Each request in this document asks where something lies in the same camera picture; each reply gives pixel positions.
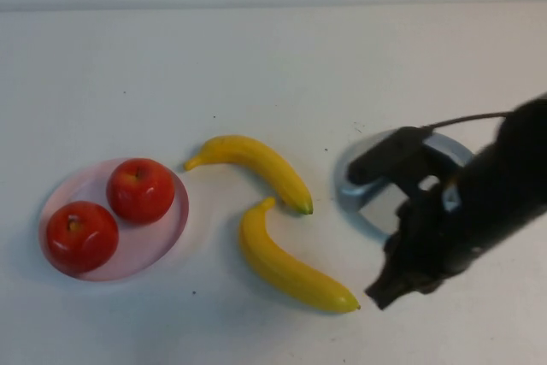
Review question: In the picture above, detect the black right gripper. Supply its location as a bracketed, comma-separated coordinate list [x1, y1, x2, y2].
[364, 176, 471, 311]

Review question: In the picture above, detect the yellow plastic banana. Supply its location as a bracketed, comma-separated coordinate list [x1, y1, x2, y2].
[238, 197, 362, 315]

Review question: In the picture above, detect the green-tipped yellow banana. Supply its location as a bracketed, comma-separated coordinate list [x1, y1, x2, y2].
[184, 134, 315, 215]

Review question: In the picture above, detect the red plastic apple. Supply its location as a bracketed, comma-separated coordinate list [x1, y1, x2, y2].
[105, 157, 177, 226]
[45, 200, 121, 274]

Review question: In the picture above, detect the grey round plate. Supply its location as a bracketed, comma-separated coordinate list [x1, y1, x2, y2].
[332, 127, 475, 240]

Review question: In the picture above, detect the pink round plate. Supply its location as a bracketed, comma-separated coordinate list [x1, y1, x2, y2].
[38, 157, 190, 283]

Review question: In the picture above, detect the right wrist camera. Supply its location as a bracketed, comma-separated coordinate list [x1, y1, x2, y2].
[345, 125, 437, 186]

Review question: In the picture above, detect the black camera cable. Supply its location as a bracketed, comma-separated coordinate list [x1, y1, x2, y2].
[421, 111, 514, 132]

